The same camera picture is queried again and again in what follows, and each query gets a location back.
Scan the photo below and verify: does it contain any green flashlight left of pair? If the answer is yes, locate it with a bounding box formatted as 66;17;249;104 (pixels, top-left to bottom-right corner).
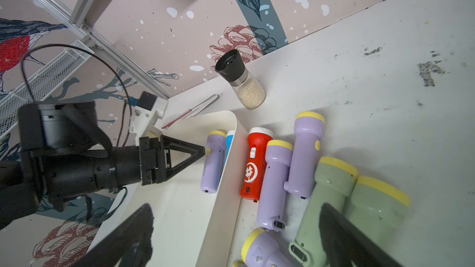
289;156;359;267

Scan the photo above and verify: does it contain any blue flashlight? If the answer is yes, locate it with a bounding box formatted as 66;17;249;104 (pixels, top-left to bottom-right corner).
223;130;236;167

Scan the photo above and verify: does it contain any tall purple flashlight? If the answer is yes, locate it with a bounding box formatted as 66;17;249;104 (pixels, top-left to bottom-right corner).
284;111;325;199

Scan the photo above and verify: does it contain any white wire mesh shelf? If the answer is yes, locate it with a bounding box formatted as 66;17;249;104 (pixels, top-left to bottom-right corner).
1;40;94;138

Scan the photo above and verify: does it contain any purple flashlight beside red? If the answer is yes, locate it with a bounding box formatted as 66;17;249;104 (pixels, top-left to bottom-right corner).
257;140;293;232

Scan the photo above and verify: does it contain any black cap spice grinder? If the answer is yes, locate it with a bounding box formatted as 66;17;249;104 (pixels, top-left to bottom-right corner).
215;49;266;110

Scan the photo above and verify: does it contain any purple flashlight lying across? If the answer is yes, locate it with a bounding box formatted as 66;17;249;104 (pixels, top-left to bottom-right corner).
233;228;293;267

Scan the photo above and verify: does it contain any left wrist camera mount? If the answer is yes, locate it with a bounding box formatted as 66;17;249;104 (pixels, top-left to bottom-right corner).
129;91;168;147

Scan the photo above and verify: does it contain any green flashlight of pair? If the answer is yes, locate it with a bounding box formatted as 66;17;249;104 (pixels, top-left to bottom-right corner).
345;176;411;249
289;156;359;267

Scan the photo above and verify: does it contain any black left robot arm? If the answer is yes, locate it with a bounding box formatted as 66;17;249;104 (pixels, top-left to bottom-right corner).
1;101;205;227

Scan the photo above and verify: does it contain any white rectangular storage tray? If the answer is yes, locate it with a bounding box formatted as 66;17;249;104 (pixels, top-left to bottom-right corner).
90;111;247;267

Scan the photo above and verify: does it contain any green flashlight right of pair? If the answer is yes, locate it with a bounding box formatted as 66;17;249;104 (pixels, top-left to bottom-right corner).
345;176;411;249

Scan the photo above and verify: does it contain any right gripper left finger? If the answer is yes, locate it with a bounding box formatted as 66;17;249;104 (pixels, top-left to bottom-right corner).
74;203;154;267

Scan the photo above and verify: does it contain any red flashlight with white logo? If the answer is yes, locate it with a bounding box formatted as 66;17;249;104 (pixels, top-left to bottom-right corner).
240;127;273;203

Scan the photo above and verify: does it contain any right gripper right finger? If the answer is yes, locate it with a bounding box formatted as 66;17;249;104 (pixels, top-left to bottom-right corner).
319;203;401;267

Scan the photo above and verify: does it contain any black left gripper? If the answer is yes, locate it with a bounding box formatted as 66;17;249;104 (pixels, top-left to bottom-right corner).
139;136;205;185

